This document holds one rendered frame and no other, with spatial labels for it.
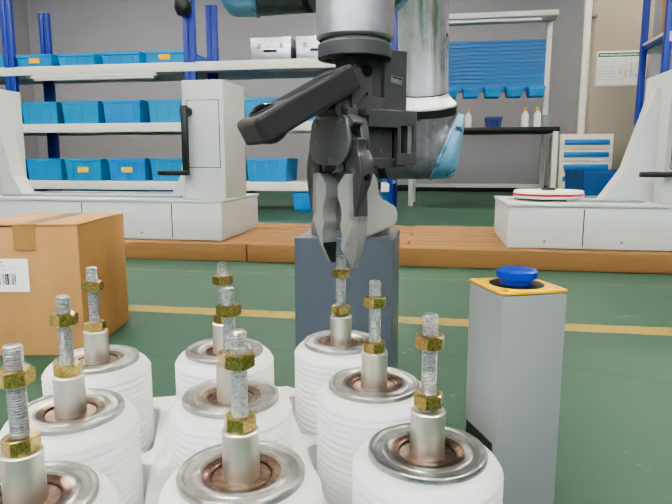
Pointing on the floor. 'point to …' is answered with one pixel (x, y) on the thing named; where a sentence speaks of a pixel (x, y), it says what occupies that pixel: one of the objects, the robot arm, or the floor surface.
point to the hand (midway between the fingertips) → (336, 252)
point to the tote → (588, 180)
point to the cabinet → (581, 154)
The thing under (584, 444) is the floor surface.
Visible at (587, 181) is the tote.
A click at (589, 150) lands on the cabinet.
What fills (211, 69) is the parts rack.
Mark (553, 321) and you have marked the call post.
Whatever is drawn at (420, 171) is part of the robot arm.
